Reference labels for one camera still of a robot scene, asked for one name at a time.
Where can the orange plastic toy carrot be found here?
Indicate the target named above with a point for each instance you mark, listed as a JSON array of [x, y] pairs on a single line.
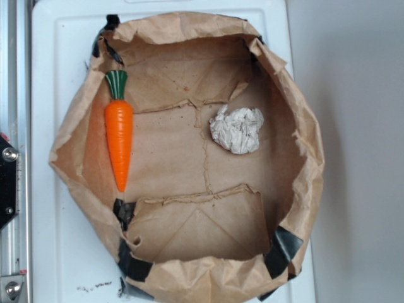
[[119, 127]]

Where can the crumpled white paper ball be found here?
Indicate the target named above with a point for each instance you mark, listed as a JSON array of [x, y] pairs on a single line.
[[237, 131]]

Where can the brown paper bag tray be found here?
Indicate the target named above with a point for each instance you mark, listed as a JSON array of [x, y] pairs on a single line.
[[196, 222]]

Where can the white plastic cutting board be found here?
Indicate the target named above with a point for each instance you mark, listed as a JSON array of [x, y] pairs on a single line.
[[70, 262]]

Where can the black mounting bracket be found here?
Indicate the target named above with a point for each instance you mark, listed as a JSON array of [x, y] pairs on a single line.
[[9, 181]]

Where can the aluminium frame rail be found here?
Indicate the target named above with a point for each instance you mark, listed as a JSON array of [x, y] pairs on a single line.
[[16, 20]]

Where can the silver corner bracket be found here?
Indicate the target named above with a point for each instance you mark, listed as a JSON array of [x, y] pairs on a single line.
[[13, 289]]

